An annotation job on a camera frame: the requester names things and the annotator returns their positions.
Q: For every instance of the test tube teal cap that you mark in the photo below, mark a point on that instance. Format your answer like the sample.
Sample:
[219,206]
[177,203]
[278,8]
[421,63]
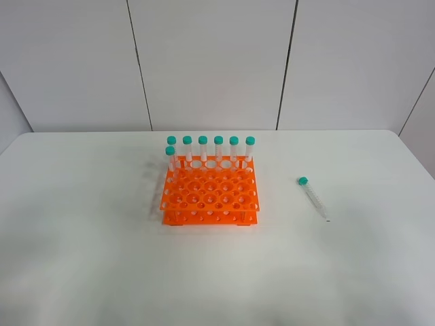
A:
[313,197]

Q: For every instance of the row tube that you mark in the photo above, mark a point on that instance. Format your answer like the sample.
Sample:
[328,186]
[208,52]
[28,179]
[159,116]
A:
[172,141]
[187,141]
[218,141]
[202,140]
[250,142]
[234,141]

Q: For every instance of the orange test tube rack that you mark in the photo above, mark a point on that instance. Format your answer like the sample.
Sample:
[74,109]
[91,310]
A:
[210,193]

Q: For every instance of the front left racked tube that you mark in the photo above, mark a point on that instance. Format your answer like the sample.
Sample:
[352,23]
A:
[172,158]

